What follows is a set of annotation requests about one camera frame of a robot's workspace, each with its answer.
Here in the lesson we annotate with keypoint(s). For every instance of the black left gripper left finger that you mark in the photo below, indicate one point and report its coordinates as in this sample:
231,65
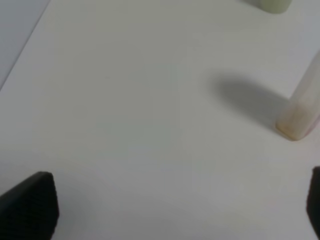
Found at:
30,210

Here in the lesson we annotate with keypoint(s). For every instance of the clear bottle with pink label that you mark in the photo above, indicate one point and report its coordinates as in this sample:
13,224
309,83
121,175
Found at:
302,113

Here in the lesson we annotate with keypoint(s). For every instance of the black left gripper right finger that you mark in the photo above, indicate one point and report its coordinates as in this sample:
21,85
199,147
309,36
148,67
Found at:
313,201

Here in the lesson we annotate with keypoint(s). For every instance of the light green plastic cup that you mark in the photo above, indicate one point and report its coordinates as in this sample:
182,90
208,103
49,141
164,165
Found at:
271,6

